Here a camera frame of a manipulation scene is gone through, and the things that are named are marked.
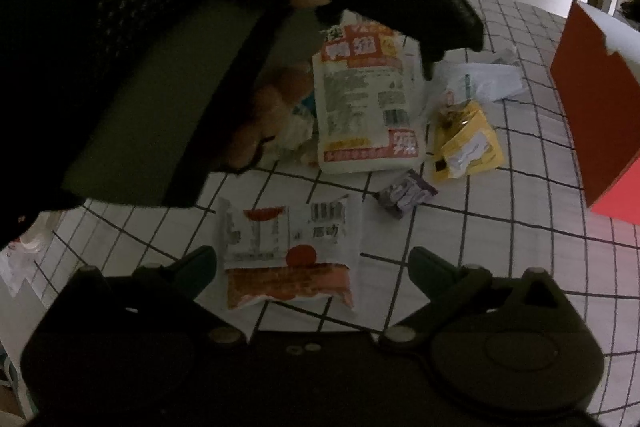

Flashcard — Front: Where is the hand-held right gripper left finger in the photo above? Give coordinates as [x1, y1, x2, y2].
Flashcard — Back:
[70, 246, 248, 349]

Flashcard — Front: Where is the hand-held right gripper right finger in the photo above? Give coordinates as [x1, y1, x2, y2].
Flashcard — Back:
[380, 246, 576, 348]

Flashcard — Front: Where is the white orange snack packet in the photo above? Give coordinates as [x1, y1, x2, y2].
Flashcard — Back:
[216, 193, 364, 314]

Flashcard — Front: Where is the large white red-label snack bag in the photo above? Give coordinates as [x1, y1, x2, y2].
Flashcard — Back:
[311, 9, 427, 176]

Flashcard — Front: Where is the yellow snack packet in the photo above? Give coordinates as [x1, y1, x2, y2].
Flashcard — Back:
[431, 99, 506, 186]

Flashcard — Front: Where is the bread snack packet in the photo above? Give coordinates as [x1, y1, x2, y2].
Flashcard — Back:
[220, 61, 322, 172]

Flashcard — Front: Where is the red cardboard box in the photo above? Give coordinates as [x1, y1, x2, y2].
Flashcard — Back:
[549, 0, 640, 226]

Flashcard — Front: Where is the small dark snack packet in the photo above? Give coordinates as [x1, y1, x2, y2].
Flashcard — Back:
[376, 168, 439, 221]

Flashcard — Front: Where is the white plastic bag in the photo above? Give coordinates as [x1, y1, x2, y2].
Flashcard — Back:
[439, 48, 524, 108]

